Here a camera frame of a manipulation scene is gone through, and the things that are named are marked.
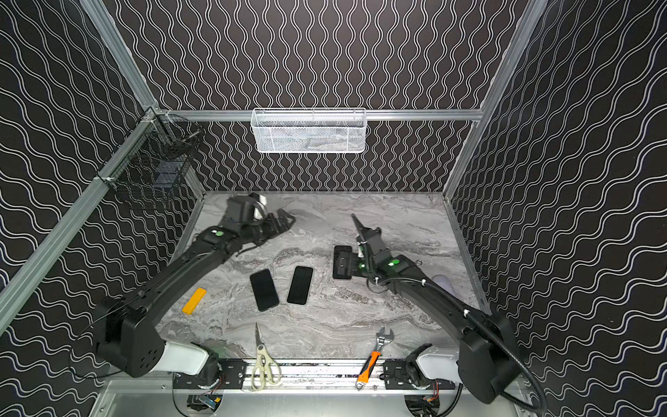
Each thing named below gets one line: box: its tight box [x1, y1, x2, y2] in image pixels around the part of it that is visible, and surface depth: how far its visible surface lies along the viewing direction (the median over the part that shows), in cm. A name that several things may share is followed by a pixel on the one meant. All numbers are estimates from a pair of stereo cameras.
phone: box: [332, 244, 352, 280], surface depth 76 cm
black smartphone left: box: [249, 268, 280, 312], surface depth 94 cm
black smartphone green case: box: [286, 265, 314, 305], surface depth 94 cm
